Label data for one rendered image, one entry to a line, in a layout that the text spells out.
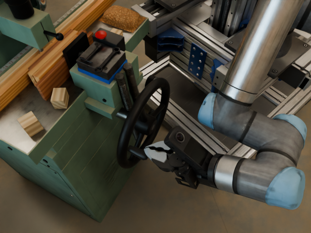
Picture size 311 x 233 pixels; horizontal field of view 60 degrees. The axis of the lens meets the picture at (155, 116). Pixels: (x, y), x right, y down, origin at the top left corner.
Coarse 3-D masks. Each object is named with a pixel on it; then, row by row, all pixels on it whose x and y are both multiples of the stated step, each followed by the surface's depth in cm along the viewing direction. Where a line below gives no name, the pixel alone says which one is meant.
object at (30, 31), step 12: (0, 12) 68; (36, 12) 68; (0, 24) 70; (12, 24) 67; (24, 24) 66; (36, 24) 66; (48, 24) 69; (12, 36) 72; (24, 36) 69; (36, 36) 67; (48, 36) 71; (36, 48) 71
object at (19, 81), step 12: (108, 0) 95; (84, 12) 89; (96, 12) 92; (72, 24) 86; (84, 24) 89; (24, 72) 74; (12, 84) 72; (24, 84) 76; (0, 96) 70; (12, 96) 74; (0, 108) 71
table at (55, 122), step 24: (96, 24) 92; (144, 24) 93; (24, 96) 75; (72, 96) 75; (0, 120) 70; (48, 120) 70; (72, 120) 76; (0, 144) 73; (24, 144) 66; (48, 144) 70
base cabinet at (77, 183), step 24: (120, 120) 108; (96, 144) 97; (24, 168) 121; (48, 168) 88; (72, 168) 88; (96, 168) 106; (120, 168) 133; (72, 192) 104; (96, 192) 116; (96, 216) 131
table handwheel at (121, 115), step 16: (160, 80) 74; (144, 96) 68; (128, 112) 80; (144, 112) 72; (160, 112) 91; (128, 128) 66; (144, 128) 77; (128, 144) 69; (144, 144) 90; (128, 160) 77
